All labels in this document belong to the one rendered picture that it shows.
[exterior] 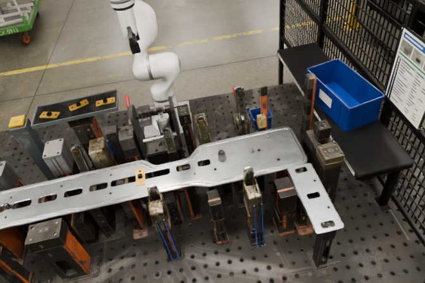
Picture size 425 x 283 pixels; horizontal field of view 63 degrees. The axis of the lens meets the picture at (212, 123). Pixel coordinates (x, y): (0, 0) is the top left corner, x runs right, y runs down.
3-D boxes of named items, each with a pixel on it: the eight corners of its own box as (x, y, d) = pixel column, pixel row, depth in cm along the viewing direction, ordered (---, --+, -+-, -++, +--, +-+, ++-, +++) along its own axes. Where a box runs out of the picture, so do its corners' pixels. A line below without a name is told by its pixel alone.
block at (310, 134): (311, 194, 160) (317, 150, 140) (301, 174, 169) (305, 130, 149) (317, 192, 161) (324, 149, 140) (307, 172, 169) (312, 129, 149)
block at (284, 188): (276, 239, 147) (277, 201, 128) (268, 216, 155) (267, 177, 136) (298, 234, 147) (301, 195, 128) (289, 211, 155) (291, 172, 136)
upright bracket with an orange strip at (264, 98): (262, 166, 176) (260, 88, 141) (262, 164, 177) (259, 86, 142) (268, 165, 176) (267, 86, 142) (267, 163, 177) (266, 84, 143)
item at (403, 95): (417, 133, 121) (448, 59, 100) (382, 95, 138) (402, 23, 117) (423, 132, 122) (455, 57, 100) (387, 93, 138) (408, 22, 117)
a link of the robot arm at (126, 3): (109, -7, 120) (111, 1, 122) (107, 3, 113) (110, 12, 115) (133, -12, 120) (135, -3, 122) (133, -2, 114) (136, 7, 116)
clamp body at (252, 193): (248, 251, 145) (243, 204, 121) (241, 226, 153) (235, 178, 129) (269, 246, 145) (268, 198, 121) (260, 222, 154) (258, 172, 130)
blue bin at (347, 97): (344, 132, 141) (350, 108, 132) (304, 91, 163) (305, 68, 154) (379, 119, 144) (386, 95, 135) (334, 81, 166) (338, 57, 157)
